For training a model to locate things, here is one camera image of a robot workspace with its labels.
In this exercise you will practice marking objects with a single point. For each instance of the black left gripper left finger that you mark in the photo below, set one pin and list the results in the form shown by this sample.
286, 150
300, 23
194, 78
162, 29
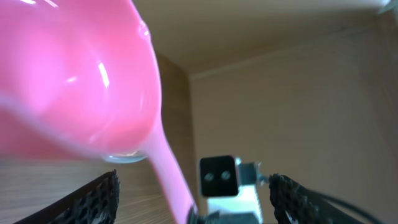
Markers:
94, 203

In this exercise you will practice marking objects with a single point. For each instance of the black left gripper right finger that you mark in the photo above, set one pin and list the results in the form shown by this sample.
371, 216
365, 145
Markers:
293, 203

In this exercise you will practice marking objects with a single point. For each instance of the pink plastic measuring scoop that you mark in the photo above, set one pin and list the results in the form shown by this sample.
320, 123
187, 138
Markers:
80, 79

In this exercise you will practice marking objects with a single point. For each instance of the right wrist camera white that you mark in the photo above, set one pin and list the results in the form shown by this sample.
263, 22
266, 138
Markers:
230, 189

